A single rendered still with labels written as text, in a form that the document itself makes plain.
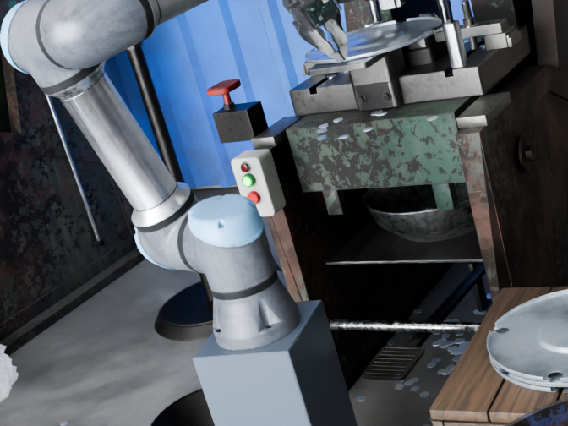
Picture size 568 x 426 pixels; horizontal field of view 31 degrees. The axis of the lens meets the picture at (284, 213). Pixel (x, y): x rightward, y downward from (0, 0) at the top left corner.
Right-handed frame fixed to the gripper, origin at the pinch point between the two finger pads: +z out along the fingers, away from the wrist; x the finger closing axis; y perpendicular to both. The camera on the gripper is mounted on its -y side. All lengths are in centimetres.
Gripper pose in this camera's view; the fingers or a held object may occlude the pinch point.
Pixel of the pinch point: (339, 54)
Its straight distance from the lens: 201.9
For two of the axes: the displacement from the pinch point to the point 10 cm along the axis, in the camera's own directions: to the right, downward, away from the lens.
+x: 7.9, -6.1, 0.7
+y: 2.7, 2.5, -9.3
